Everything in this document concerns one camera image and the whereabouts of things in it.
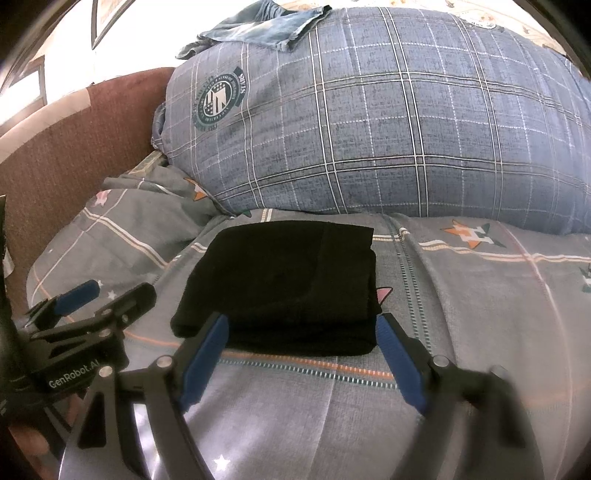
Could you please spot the brown headboard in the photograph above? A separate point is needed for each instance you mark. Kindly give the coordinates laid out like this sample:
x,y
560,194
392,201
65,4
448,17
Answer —
x,y
69,161

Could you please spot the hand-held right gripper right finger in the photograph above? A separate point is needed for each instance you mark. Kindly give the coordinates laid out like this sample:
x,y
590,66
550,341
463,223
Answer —
x,y
399,360

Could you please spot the black pants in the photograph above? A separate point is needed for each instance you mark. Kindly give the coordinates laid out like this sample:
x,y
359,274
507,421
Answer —
x,y
286,286

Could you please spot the blue denim garment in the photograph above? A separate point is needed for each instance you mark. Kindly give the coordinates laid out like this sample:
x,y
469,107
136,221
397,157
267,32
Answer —
x,y
258,27

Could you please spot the grey printed bed sheet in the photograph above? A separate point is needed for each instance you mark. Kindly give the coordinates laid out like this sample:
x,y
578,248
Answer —
x,y
323,415

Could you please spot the window frame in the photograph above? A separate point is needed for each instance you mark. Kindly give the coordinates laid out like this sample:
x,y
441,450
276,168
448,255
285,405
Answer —
x,y
41,83

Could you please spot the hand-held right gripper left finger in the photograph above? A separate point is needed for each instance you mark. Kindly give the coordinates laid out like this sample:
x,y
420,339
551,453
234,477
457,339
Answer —
x,y
205,360

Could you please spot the person's left hand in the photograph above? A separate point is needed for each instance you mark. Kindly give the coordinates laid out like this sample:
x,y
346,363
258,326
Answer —
x,y
32,441

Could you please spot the framed wall picture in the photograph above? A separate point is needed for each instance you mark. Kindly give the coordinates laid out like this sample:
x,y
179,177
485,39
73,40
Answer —
x,y
108,21

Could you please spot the blue plaid pillow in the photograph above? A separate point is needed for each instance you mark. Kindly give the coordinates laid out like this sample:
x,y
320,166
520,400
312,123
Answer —
x,y
378,115

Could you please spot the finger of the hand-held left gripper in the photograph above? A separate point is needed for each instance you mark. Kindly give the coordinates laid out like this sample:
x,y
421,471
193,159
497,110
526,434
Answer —
x,y
76,295
131,300

